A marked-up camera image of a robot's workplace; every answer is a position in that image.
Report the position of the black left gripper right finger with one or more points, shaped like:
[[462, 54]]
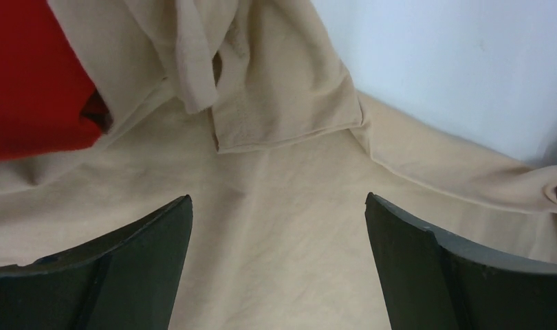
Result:
[[434, 279]]

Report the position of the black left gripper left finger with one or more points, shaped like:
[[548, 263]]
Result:
[[126, 279]]

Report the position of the beige t shirt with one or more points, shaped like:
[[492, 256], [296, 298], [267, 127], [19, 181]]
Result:
[[278, 171]]

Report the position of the folded red t shirt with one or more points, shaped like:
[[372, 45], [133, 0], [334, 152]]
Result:
[[48, 103]]

